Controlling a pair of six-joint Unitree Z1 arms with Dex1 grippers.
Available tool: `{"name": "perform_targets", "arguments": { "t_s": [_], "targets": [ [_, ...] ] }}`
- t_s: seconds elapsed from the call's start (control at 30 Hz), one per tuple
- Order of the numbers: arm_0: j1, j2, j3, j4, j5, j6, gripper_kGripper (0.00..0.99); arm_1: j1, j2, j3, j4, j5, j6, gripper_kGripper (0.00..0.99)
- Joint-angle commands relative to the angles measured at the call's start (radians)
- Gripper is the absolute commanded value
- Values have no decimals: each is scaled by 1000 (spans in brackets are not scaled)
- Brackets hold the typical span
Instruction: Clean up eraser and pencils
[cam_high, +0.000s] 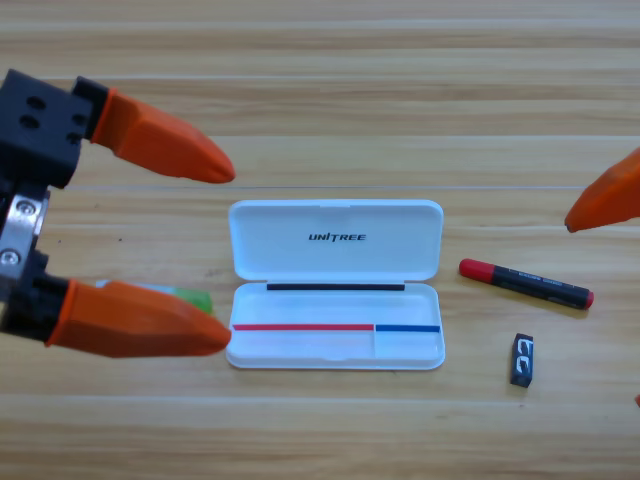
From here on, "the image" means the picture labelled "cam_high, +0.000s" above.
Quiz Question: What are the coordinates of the white Unitree pencil case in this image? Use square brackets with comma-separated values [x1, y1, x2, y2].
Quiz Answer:
[225, 198, 446, 372]

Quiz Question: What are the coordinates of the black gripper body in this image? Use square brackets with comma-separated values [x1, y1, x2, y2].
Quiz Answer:
[0, 68, 96, 332]

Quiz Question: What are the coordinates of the red and black marker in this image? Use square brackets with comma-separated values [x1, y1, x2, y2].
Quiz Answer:
[458, 257, 595, 310]

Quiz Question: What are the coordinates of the green highlighter pen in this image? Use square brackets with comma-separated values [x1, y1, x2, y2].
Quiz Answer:
[94, 278, 215, 316]

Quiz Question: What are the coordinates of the black eraser with white print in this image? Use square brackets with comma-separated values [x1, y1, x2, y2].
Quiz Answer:
[509, 332, 536, 389]

